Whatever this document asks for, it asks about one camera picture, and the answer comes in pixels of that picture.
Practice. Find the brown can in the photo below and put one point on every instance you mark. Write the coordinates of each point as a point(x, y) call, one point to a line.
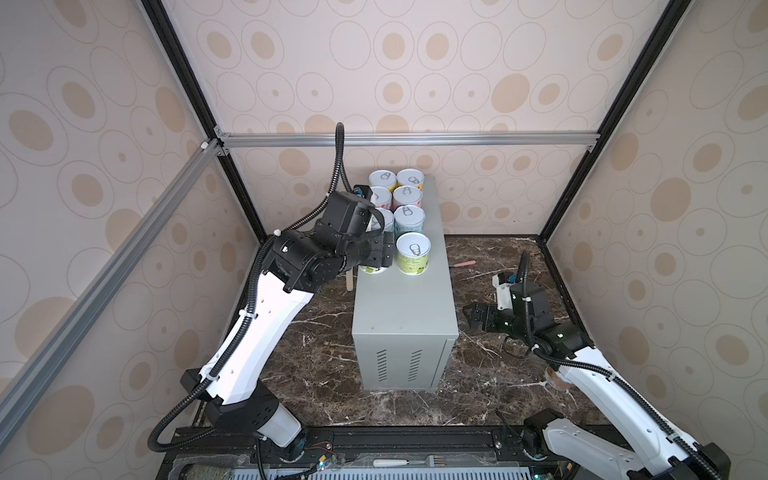
point(551, 377)

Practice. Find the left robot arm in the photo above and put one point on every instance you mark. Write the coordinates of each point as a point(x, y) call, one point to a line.
point(289, 268)

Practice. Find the yellow can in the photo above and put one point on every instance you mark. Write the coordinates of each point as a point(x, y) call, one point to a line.
point(383, 178)
point(411, 178)

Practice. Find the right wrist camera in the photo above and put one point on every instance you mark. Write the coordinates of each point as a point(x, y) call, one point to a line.
point(502, 283)

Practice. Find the wooden spatula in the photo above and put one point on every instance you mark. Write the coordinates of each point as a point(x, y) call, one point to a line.
point(349, 281)

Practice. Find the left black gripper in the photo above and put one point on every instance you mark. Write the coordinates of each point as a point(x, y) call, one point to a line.
point(382, 246)

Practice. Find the grey green can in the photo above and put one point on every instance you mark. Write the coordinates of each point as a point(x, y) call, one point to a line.
point(409, 218)

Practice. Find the horizontal aluminium bar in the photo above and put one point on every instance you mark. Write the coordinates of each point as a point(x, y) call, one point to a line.
point(428, 139)

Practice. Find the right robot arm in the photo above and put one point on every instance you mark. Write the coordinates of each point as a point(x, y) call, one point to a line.
point(657, 448)

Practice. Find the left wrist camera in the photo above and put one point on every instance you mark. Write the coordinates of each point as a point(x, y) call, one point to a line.
point(363, 191)

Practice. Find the white can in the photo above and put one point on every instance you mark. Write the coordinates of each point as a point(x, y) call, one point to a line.
point(388, 217)

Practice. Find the white handled fork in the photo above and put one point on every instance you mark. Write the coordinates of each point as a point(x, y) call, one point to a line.
point(431, 461)

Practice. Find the diagonal aluminium bar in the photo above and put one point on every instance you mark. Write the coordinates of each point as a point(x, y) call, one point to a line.
point(49, 359)

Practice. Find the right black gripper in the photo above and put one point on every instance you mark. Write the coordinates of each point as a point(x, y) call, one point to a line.
point(490, 311)

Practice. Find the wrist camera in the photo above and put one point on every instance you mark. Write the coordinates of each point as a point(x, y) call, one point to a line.
point(363, 191)
point(502, 283)

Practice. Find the grey metal cabinet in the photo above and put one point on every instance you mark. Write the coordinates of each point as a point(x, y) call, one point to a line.
point(405, 326)

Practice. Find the pink can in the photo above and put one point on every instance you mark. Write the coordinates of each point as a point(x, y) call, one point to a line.
point(381, 197)
point(406, 196)

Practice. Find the pink can front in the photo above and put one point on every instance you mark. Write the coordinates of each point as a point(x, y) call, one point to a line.
point(381, 197)

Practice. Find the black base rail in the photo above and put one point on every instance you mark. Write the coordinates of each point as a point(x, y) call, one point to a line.
point(470, 452)

